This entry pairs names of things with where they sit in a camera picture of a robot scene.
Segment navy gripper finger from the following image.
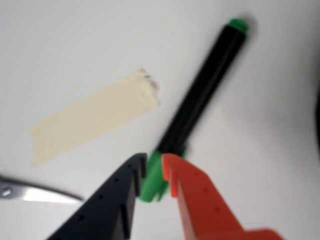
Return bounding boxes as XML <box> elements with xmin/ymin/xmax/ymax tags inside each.
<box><xmin>46</xmin><ymin>152</ymin><xmax>148</xmax><ymax>240</ymax></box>

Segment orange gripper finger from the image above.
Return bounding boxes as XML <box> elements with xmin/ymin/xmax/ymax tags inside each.
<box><xmin>161</xmin><ymin>153</ymin><xmax>286</xmax><ymax>240</ymax></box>

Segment green and black marker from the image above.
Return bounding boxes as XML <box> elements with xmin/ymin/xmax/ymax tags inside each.
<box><xmin>138</xmin><ymin>18</ymin><xmax>251</xmax><ymax>204</ymax></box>

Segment black fabric bag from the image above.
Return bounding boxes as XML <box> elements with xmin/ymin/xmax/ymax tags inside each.
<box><xmin>312</xmin><ymin>91</ymin><xmax>320</xmax><ymax>162</ymax></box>

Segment long beige masking tape strip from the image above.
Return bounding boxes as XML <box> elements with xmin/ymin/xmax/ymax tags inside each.
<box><xmin>31</xmin><ymin>68</ymin><xmax>161</xmax><ymax>167</ymax></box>

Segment blue-handled scissors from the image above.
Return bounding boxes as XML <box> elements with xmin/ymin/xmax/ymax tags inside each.
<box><xmin>0</xmin><ymin>174</ymin><xmax>84</xmax><ymax>205</ymax></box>

